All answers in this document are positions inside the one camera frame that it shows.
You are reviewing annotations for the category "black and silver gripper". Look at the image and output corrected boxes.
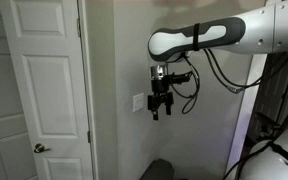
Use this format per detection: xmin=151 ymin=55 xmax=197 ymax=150
xmin=146 ymin=64 xmax=175 ymax=121

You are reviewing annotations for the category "dark box on floor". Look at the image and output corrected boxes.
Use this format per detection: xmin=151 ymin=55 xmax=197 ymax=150
xmin=139 ymin=158 xmax=177 ymax=180

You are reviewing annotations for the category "white doorway trim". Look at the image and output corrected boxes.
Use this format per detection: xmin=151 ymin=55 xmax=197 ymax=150
xmin=224 ymin=53 xmax=269 ymax=180

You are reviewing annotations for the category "white panel door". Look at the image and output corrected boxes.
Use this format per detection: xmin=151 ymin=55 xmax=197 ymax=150
xmin=0 ymin=0 xmax=95 ymax=180

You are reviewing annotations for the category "white light switch plate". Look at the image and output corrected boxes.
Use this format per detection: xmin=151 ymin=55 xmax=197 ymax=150
xmin=132 ymin=92 xmax=145 ymax=113

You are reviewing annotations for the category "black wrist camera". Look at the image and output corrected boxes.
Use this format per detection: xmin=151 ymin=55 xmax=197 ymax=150
xmin=168 ymin=72 xmax=193 ymax=85

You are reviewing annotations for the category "black long arm cable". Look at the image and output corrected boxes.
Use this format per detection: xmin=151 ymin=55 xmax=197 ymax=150
xmin=202 ymin=48 xmax=288 ymax=95

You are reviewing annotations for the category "white door frame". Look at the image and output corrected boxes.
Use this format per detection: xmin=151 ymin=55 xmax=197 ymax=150
xmin=76 ymin=0 xmax=100 ymax=180

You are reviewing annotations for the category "black floor cable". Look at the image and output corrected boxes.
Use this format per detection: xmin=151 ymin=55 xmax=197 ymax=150
xmin=221 ymin=141 xmax=276 ymax=180

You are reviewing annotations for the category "bronze door lever handle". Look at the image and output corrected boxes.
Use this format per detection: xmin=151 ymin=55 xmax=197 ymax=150
xmin=33 ymin=143 xmax=51 ymax=154

